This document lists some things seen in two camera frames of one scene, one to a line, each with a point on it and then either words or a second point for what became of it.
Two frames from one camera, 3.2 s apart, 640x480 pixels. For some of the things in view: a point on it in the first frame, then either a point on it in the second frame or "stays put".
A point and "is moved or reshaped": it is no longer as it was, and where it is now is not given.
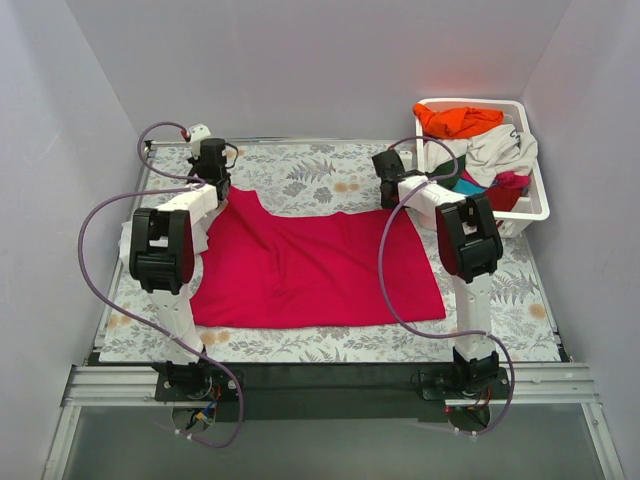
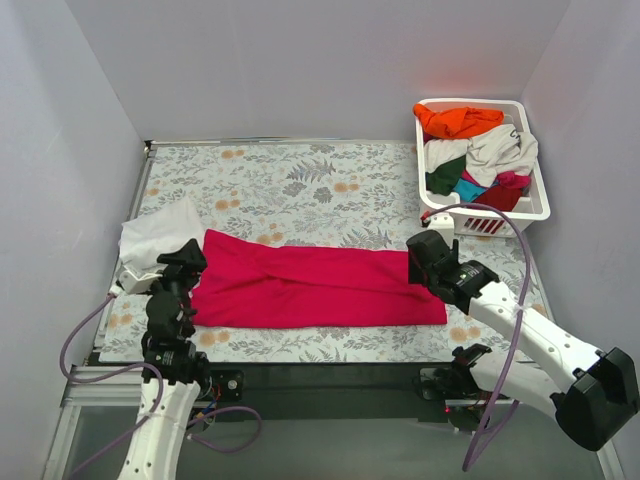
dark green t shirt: (446, 168) stays put
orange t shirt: (443, 123) stays put
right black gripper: (388, 195) to (422, 257)
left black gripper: (201, 171) to (177, 270)
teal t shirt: (469, 188) stays put
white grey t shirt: (503, 149) stays put
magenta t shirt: (266, 269) is moved or reshaped
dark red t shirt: (502, 198) stays put
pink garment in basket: (513, 180) stays put
